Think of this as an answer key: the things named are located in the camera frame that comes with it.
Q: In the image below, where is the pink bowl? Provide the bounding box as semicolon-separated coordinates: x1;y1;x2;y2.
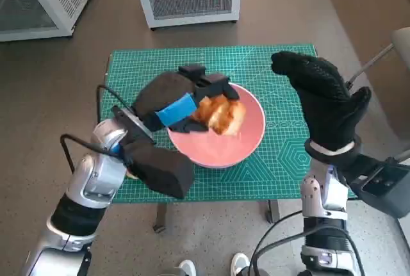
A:
166;83;267;168

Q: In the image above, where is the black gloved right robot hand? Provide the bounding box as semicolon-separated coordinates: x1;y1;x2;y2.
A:
270;51;372;155

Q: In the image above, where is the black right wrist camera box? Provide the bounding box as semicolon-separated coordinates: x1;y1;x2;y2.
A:
339;154;410;219

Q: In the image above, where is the grey chair with metal legs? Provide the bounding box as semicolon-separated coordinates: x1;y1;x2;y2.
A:
347;26;410;165

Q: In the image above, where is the black metal table leg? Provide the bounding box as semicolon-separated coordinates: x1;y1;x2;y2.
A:
152;202;168;234
266;199;281;225

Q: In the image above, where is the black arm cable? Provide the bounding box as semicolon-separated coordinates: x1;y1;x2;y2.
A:
60;133;110;173
97;84;135;113
249;210;305;276
255;236;309;276

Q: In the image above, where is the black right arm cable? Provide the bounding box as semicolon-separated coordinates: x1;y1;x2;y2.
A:
255;236;309;276
249;210;305;276

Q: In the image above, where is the green cutting mat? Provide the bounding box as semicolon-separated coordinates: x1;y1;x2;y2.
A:
102;44;356;205

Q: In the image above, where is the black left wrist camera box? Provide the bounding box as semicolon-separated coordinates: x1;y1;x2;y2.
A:
123;141;195;199

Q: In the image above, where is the white board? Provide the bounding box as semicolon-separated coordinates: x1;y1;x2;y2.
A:
397;218;410;253

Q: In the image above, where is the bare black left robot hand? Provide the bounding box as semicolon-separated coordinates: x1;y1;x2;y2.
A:
131;63;241;134

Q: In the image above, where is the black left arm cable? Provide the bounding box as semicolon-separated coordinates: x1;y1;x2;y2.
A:
60;133;110;173
97;84;135;113

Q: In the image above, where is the long toy bread loaf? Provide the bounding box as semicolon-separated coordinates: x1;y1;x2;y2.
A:
191;95;247;136

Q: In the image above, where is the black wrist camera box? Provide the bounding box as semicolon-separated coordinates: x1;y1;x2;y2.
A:
123;141;195;199
339;154;410;219

